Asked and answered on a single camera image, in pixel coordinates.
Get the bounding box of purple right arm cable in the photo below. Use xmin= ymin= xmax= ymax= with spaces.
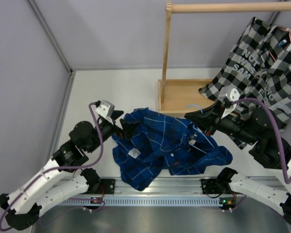
xmin=230 ymin=98 xmax=291 ymax=186

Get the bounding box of black white checkered shirt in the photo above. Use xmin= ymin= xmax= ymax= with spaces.
xmin=199 ymin=17 xmax=291 ymax=132

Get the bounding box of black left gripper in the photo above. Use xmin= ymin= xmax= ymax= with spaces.
xmin=87 ymin=110 xmax=141 ymax=153

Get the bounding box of aluminium frame post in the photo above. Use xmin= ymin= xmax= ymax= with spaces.
xmin=26 ymin=0 xmax=75 ymax=163

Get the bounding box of pink wire hanger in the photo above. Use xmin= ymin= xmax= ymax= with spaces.
xmin=269 ymin=24 xmax=291 ymax=64

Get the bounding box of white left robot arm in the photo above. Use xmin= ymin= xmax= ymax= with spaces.
xmin=0 ymin=119 xmax=140 ymax=231

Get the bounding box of wooden clothes rack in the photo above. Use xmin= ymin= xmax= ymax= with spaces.
xmin=158 ymin=1 xmax=291 ymax=117

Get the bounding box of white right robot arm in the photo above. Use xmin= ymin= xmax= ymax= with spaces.
xmin=112 ymin=101 xmax=291 ymax=225

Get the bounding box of aluminium mounting rail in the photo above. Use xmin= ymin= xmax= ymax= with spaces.
xmin=58 ymin=176 xmax=291 ymax=195

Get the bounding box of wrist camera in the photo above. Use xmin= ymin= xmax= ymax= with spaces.
xmin=95 ymin=100 xmax=115 ymax=120
xmin=217 ymin=85 xmax=240 ymax=119

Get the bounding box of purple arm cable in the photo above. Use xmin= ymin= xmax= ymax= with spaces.
xmin=0 ymin=102 xmax=104 ymax=231
xmin=230 ymin=98 xmax=291 ymax=186

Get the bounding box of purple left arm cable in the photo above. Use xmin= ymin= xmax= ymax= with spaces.
xmin=0 ymin=102 xmax=104 ymax=231

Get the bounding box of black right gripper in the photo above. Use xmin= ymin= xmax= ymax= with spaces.
xmin=184 ymin=101 xmax=259 ymax=146

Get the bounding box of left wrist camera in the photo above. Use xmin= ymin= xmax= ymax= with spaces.
xmin=95 ymin=100 xmax=115 ymax=120

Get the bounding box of slotted grey cable duct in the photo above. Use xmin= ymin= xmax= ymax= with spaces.
xmin=59 ymin=196 xmax=236 ymax=207

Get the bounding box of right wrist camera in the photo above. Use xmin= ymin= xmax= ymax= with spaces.
xmin=217 ymin=85 xmax=240 ymax=119

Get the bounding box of light blue wire hanger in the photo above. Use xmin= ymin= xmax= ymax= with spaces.
xmin=185 ymin=104 xmax=214 ymax=155

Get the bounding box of blue plaid shirt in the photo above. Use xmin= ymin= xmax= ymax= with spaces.
xmin=112 ymin=108 xmax=233 ymax=184

